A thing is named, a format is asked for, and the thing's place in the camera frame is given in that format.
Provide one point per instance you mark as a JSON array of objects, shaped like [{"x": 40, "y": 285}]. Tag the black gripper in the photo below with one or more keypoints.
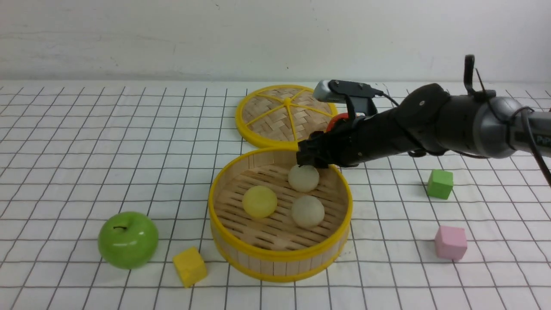
[{"x": 354, "y": 142}]

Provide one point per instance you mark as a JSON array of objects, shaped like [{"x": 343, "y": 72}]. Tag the beige bun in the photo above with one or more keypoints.
[
  {"x": 307, "y": 211},
  {"x": 303, "y": 178}
]

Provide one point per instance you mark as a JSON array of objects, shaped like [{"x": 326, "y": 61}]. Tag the yellow bun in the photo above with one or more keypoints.
[{"x": 259, "y": 201}]

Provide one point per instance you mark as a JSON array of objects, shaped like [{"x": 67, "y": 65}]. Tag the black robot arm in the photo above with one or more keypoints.
[{"x": 429, "y": 121}]

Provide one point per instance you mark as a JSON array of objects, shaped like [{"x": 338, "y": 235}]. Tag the yellow woven steamer lid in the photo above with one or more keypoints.
[{"x": 281, "y": 116}]

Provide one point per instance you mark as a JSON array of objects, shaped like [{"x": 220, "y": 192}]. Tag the yellow bamboo steamer tray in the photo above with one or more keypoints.
[{"x": 274, "y": 248}]

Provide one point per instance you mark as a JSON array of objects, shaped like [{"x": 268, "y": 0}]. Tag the red tomato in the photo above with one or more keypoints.
[{"x": 336, "y": 121}]

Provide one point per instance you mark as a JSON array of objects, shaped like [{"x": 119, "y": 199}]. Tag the green cube block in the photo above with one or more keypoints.
[{"x": 440, "y": 184}]

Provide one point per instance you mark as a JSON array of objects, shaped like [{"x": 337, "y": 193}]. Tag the yellow cube block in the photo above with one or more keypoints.
[{"x": 190, "y": 267}]

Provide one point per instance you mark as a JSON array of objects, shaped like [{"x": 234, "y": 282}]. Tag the pink cube block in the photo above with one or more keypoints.
[{"x": 450, "y": 242}]

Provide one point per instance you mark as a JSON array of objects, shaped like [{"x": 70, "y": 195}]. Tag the green apple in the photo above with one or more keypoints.
[{"x": 128, "y": 240}]

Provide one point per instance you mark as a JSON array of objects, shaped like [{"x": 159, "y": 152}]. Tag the white grid tablecloth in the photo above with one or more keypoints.
[{"x": 74, "y": 154}]

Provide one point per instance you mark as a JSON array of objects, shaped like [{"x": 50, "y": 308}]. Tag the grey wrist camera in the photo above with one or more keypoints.
[{"x": 357, "y": 96}]

